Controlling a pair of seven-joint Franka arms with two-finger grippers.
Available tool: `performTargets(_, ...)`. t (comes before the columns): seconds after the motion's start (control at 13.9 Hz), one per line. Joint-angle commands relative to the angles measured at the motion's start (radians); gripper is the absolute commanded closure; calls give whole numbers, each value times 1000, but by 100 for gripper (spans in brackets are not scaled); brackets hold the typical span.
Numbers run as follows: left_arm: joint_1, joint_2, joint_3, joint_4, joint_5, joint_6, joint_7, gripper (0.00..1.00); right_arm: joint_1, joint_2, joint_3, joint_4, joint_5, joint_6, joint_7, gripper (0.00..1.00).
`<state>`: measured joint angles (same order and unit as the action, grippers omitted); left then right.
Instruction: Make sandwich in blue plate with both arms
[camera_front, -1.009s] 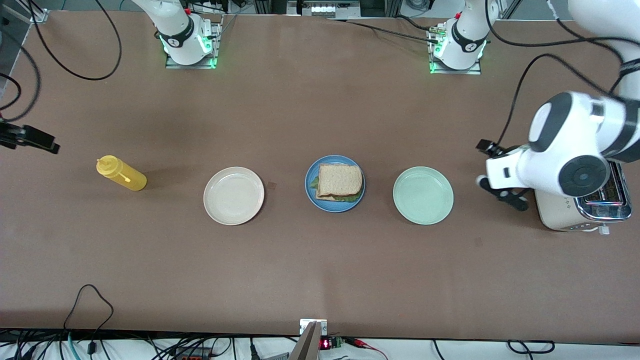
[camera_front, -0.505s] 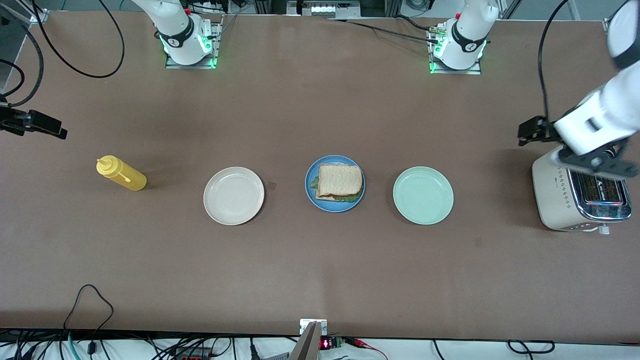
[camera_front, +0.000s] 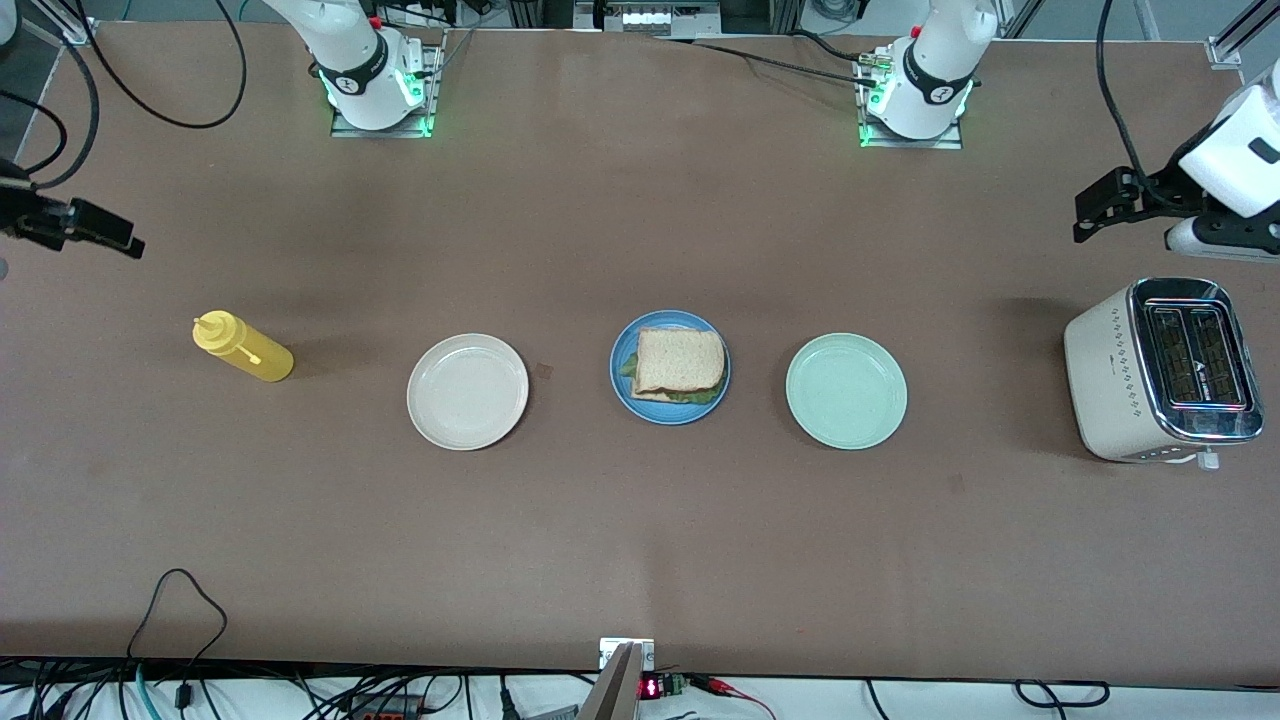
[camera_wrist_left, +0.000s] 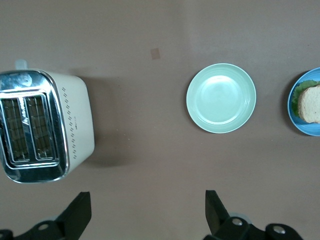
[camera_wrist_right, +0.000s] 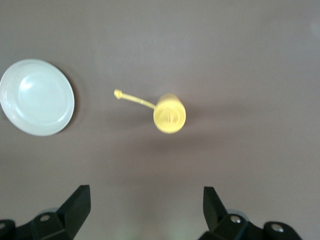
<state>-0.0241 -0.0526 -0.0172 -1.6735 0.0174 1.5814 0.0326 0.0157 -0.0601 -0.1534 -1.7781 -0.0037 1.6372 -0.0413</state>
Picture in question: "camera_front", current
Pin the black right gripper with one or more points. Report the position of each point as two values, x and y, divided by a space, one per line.
22 212

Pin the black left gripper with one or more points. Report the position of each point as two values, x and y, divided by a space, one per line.
1166 187

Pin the yellow mustard squeeze bottle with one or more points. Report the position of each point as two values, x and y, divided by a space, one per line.
255 355

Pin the green lettuce leaf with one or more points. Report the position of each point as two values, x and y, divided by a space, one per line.
700 396

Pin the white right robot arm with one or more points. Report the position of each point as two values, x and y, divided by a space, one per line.
350 60

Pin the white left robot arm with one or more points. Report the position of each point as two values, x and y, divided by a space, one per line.
935 70

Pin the light green plate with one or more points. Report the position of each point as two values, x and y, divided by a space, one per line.
846 391

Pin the beige plate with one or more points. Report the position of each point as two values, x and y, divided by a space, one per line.
467 392

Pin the blue plate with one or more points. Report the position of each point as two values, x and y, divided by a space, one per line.
670 416

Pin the cream and chrome toaster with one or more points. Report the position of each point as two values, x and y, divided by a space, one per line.
1105 380

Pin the grey electronics box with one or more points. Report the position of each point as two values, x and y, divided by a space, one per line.
645 18

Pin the small red LED board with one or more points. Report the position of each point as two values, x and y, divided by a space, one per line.
652 688

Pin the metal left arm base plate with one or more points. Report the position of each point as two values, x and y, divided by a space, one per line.
910 144

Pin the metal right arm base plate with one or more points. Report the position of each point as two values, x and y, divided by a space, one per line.
380 132

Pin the white mounting bracket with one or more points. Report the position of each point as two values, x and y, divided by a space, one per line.
610 650

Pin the grey camera mount arm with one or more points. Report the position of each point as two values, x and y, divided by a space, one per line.
615 690

